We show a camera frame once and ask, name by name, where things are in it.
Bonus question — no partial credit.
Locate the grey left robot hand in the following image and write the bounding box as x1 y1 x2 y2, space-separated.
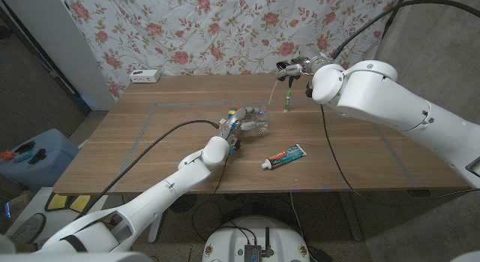
218 106 269 143

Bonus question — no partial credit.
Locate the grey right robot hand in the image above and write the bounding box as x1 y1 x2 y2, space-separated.
275 55 333 82

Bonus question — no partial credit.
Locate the clear dispenser bottle black pump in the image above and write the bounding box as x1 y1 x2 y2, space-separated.
245 106 270 137

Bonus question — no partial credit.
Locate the black pump top with tube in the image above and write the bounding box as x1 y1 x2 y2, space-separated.
268 60 302 105

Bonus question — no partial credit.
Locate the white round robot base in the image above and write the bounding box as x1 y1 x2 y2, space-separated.
202 215 311 262

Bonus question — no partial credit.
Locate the toothpaste tube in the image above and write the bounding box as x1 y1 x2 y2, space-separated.
261 143 308 170

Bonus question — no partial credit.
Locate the floral backdrop cloth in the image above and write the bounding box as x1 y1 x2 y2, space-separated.
61 0 401 100

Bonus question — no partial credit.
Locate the black backdrop stand pole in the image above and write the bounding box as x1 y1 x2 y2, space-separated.
381 0 409 40

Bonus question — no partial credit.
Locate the white power strip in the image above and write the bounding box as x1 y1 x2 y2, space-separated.
129 69 161 84

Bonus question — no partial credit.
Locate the black radio box with antenna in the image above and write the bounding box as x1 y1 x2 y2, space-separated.
244 227 275 262

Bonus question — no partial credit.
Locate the white table leg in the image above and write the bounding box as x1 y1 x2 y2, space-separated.
148 211 169 243

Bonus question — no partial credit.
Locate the grey table leg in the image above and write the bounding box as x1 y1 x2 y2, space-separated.
337 190 364 242

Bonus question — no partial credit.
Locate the black power adapter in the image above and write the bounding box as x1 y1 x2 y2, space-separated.
307 245 333 262

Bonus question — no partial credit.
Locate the blue storage bin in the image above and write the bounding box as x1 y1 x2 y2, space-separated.
0 128 80 194

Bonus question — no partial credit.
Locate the yellow black floor mat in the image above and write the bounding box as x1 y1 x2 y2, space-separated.
43 193 93 212

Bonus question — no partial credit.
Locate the black toothed comb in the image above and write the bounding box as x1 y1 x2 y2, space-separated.
28 148 48 165

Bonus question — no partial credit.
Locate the white robot torso shell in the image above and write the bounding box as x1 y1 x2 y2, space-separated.
0 250 153 262

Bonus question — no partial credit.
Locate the black plastic clip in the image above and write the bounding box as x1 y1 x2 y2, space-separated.
14 140 37 155

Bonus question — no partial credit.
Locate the teal plastic tool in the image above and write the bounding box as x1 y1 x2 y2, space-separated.
14 151 34 164

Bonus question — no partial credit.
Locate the grey shoe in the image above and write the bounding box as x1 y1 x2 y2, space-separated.
7 212 47 245

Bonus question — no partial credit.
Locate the thin black left wrist cable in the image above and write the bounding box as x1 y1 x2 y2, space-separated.
213 153 230 194

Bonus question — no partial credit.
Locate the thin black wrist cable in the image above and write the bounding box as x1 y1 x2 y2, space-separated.
320 104 480 207
213 153 230 194

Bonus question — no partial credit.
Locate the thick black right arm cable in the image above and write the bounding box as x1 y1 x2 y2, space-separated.
329 0 480 60

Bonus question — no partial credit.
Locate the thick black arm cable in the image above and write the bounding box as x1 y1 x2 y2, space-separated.
74 119 221 220
329 0 480 60

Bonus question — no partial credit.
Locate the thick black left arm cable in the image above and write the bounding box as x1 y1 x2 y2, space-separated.
74 119 221 220

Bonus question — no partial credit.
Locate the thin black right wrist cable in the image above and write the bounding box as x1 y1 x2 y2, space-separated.
320 104 480 207

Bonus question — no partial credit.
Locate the black floor cable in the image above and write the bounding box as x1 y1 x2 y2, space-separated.
189 200 245 262
290 192 314 255

